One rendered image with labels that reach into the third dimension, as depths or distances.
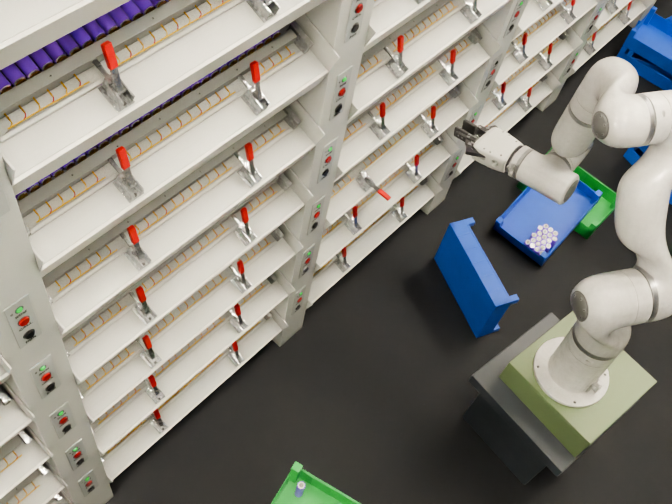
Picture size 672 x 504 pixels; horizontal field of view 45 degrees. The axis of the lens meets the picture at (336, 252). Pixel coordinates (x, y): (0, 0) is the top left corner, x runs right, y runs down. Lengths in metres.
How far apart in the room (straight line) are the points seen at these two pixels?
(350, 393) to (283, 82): 1.16
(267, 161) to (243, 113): 0.21
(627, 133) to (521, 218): 1.21
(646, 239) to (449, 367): 0.91
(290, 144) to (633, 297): 0.76
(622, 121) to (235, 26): 0.75
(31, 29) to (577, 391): 1.55
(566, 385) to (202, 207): 1.02
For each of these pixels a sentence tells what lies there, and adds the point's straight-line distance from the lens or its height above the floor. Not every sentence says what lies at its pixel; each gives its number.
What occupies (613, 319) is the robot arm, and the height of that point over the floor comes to 0.76.
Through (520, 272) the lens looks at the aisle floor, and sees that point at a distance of 2.68.
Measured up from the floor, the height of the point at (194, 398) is 0.12.
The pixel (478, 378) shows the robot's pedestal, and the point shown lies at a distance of 2.13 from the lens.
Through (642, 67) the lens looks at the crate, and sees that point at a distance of 3.47.
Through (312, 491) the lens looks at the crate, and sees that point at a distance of 1.90.
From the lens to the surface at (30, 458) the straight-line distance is 1.73.
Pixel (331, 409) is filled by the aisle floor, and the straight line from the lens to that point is 2.32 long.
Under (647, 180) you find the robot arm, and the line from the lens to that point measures 1.68.
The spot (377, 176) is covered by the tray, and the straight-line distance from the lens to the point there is 2.09.
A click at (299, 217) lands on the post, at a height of 0.65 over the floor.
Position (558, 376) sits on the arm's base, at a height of 0.41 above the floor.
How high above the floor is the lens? 2.13
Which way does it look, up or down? 57 degrees down
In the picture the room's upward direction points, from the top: 14 degrees clockwise
